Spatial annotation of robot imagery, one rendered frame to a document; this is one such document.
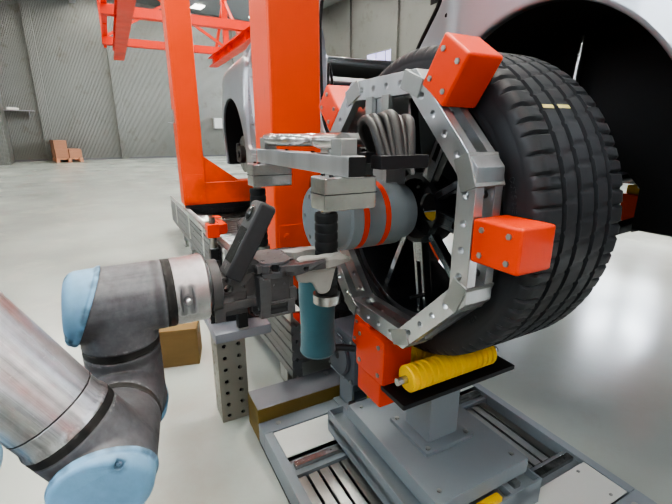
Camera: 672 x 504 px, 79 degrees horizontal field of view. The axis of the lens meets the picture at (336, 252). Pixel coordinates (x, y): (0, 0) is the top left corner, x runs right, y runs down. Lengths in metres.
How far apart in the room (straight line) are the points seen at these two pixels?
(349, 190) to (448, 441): 0.80
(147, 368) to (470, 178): 0.53
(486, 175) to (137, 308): 0.52
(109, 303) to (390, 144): 0.43
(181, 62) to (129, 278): 2.71
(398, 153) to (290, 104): 0.68
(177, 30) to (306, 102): 2.01
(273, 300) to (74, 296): 0.24
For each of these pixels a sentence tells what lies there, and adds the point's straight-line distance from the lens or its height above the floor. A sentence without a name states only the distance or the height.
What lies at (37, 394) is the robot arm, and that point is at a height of 0.79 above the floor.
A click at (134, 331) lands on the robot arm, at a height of 0.78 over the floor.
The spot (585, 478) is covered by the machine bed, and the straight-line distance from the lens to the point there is 1.49.
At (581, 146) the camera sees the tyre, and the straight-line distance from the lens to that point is 0.80.
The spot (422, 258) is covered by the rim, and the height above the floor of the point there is 0.74.
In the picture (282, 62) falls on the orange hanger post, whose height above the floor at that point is 1.21.
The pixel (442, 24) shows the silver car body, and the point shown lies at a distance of 1.49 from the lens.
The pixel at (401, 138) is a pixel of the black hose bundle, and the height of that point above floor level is 1.00.
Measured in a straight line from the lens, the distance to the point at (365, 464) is 1.26.
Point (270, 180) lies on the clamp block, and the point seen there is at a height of 0.91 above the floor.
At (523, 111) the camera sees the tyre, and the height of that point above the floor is 1.04.
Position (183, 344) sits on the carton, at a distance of 2.00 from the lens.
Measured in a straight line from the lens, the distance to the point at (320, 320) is 0.98.
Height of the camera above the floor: 1.01
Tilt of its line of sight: 16 degrees down
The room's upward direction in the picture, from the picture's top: straight up
